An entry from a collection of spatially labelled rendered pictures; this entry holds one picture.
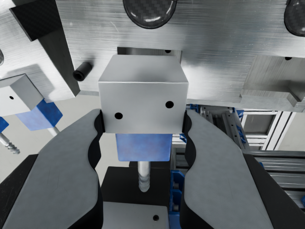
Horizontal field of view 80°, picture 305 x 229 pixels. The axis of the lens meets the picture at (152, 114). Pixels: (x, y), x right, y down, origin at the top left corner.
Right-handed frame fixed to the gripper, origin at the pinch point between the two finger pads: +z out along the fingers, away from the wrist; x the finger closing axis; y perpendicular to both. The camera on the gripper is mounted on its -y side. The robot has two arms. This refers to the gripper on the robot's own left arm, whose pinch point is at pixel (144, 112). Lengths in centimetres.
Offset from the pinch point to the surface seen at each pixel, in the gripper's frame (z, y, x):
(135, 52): 8.2, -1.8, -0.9
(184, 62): 4.8, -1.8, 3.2
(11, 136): 130, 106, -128
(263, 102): 13.1, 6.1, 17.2
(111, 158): 119, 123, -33
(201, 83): 4.9, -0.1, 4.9
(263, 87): 6.1, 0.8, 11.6
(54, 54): 11.5, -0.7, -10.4
